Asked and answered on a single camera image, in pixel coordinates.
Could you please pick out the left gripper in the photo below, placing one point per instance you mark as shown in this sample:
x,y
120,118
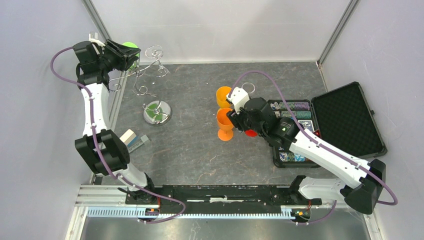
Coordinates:
x,y
126,57

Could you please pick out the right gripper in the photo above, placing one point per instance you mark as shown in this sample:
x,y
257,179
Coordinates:
x,y
236,119

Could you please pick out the green wine glass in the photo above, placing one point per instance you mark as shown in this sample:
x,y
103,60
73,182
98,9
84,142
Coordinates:
x,y
130,46

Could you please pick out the red wine glass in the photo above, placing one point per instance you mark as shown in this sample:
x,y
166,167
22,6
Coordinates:
x,y
251,133

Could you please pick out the clear wine glass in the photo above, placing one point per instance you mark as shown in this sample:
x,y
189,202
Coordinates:
x,y
248,87
155,52

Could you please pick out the orange wine glass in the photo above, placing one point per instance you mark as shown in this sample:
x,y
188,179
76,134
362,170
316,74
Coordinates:
x,y
225,132

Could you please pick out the yellow wine glass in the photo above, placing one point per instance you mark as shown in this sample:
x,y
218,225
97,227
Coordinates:
x,y
221,96

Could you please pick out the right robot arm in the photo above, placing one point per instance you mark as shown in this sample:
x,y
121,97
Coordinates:
x,y
359,182

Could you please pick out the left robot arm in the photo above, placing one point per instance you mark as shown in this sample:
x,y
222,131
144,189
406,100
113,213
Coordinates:
x,y
101,149

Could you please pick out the chrome wine glass rack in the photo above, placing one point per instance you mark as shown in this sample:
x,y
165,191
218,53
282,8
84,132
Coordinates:
x,y
156,112

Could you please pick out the blue playing card deck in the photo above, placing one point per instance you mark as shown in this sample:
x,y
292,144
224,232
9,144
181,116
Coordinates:
x,y
307,124

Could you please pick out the beige and blue toy brick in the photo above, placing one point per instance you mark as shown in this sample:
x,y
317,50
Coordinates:
x,y
128,137

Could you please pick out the black poker chip case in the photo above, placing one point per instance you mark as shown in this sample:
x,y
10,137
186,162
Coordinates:
x,y
341,117

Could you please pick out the grey toy girder piece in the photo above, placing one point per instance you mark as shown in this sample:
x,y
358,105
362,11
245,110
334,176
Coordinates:
x,y
143,140

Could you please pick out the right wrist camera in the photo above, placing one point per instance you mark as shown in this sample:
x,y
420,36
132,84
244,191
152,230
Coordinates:
x,y
238,98

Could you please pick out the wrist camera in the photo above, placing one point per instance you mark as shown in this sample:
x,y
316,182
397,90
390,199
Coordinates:
x,y
93,38
238,98

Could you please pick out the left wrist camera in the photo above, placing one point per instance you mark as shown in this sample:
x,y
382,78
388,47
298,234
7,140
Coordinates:
x,y
93,38

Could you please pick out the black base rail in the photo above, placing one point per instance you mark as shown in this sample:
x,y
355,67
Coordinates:
x,y
219,199

